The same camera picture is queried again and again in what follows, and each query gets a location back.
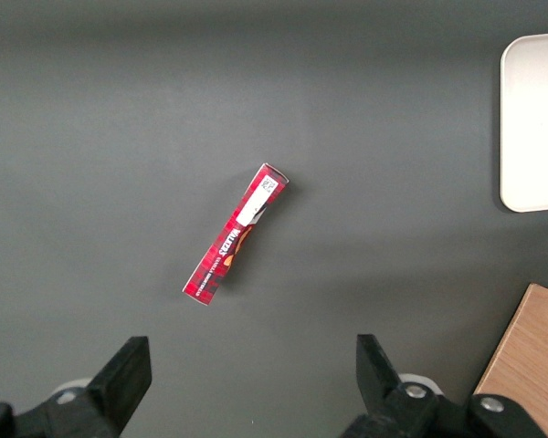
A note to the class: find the red tartan biscuit box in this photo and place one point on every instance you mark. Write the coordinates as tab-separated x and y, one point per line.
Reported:
237	232

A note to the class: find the white rectangular tray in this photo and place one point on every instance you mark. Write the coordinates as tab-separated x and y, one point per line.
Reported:
534	123

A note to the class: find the wooden board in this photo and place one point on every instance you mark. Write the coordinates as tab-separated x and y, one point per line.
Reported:
530	347

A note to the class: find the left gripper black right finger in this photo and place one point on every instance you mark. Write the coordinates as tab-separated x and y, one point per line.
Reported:
383	397

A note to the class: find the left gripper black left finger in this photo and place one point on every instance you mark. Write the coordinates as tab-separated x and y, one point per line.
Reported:
119	388

